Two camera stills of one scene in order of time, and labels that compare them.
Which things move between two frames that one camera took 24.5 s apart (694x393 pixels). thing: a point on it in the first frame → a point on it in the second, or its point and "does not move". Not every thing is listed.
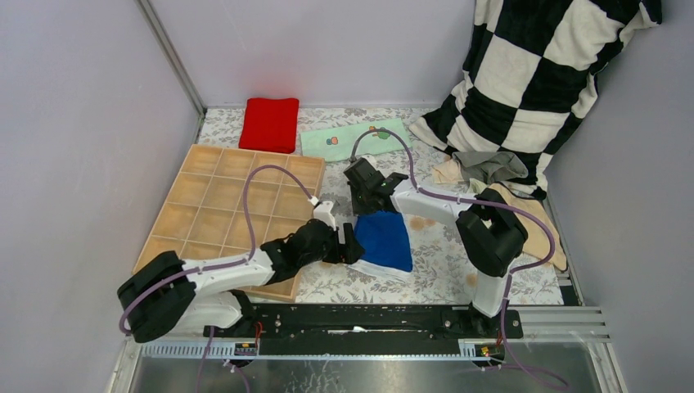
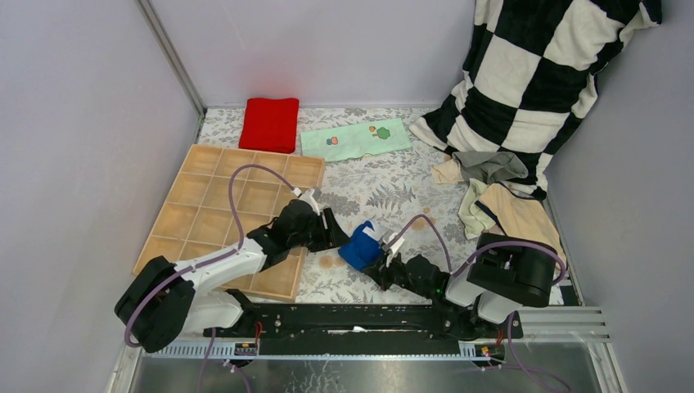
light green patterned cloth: x=346 y=142 does not move
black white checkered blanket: x=531 y=72 does not move
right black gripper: x=359 y=210 → x=380 y=272
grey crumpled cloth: x=489 y=166 does not move
